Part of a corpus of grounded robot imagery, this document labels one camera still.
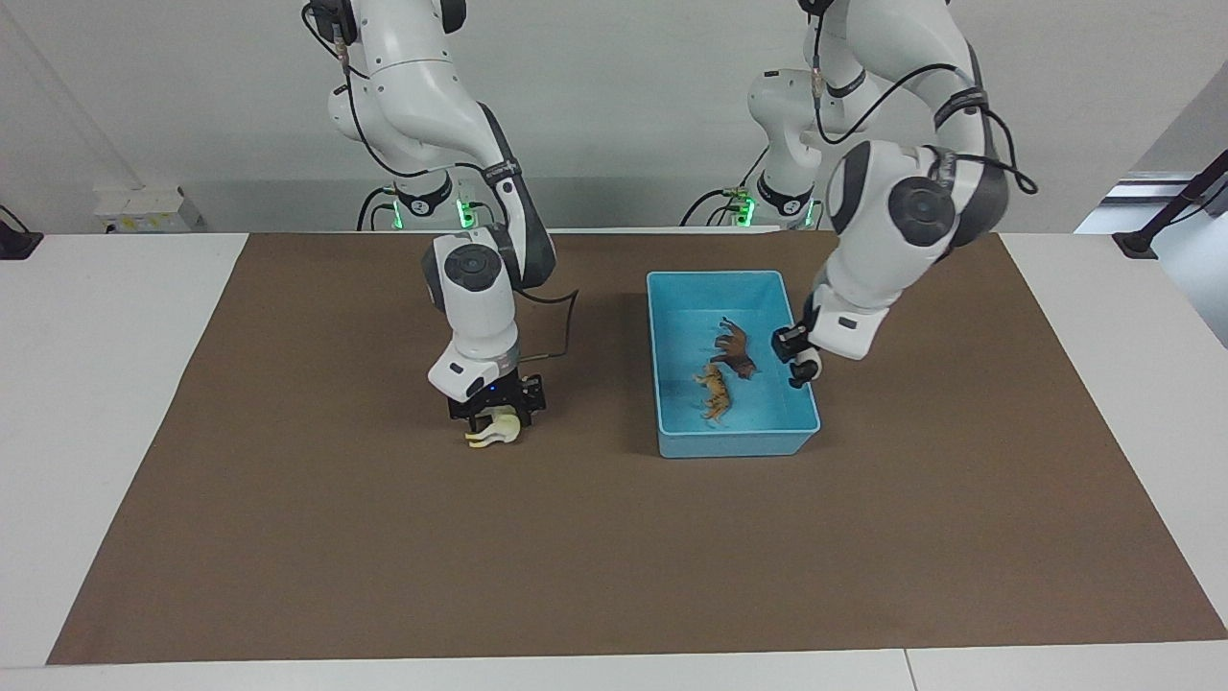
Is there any black clamp stand with pole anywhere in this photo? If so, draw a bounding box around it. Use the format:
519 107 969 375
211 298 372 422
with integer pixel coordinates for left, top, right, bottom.
1113 149 1228 260

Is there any light blue storage box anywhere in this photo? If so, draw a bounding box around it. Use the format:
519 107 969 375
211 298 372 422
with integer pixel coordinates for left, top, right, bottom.
646 270 822 459

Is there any black table clamp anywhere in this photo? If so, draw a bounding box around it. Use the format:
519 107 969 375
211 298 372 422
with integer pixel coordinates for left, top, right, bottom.
0 204 44 261

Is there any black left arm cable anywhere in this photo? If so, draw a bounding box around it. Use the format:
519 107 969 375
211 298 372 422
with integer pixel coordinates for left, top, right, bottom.
809 0 1039 196

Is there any orange tiger toy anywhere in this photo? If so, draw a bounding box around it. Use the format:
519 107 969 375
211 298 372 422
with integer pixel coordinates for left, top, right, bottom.
693 365 735 423

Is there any black base cable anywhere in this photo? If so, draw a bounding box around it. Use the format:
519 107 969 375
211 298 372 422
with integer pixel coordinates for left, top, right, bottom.
681 144 768 228
357 185 399 231

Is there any brown table mat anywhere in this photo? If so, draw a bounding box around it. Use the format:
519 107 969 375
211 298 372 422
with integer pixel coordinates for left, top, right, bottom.
46 230 1228 665

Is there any cream llama toy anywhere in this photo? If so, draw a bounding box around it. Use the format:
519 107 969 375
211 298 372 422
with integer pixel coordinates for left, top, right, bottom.
465 406 525 449

